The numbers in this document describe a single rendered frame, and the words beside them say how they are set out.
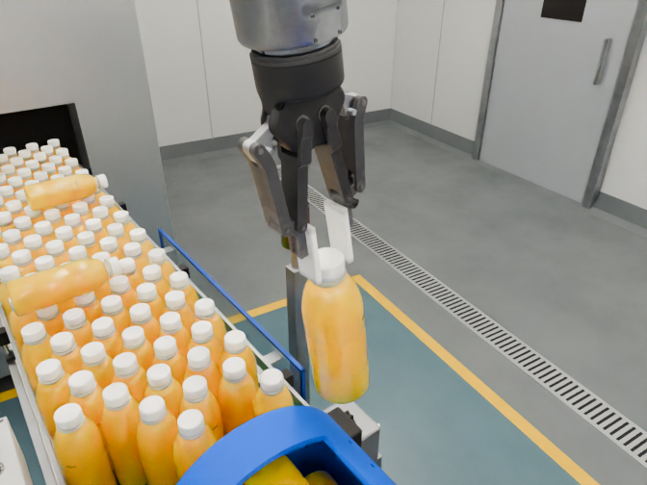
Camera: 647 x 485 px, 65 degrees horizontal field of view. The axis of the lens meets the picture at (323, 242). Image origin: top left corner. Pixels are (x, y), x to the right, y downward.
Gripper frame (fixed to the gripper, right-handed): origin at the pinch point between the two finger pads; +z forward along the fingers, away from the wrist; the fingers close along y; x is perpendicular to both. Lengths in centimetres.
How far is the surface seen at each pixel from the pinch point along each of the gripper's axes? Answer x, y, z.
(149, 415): 24.1, -19.9, 33.3
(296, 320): 41, 19, 54
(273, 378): 17.4, -1.2, 36.0
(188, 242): 249, 73, 162
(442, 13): 280, 384, 91
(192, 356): 31.2, -8.8, 34.9
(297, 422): -0.3, -8.0, 22.8
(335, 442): -4.6, -6.0, 24.5
